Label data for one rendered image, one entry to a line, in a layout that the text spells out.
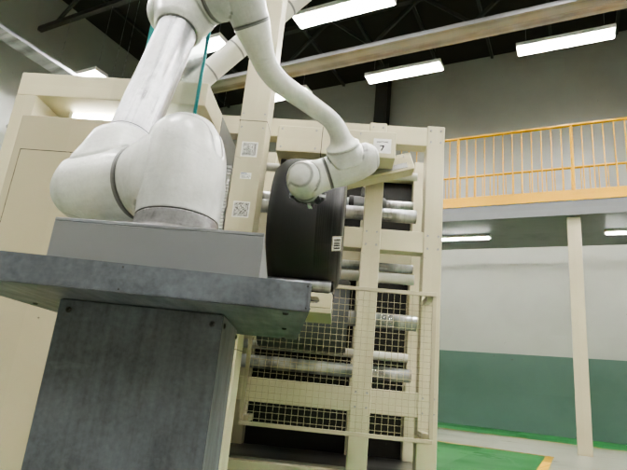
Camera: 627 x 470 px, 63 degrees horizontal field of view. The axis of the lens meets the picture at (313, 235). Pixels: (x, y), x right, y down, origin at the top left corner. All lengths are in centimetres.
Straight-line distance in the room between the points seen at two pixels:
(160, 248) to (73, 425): 28
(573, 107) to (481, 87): 204
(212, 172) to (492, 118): 1158
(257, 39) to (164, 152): 57
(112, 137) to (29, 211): 71
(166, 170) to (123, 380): 36
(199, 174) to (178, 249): 18
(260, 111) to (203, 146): 150
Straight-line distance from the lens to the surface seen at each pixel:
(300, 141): 265
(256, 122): 243
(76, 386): 85
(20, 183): 183
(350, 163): 153
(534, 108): 1238
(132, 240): 84
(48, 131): 187
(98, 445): 84
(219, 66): 298
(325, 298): 203
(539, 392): 1076
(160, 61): 132
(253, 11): 142
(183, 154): 95
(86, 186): 108
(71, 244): 87
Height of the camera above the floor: 52
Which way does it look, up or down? 16 degrees up
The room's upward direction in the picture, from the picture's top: 6 degrees clockwise
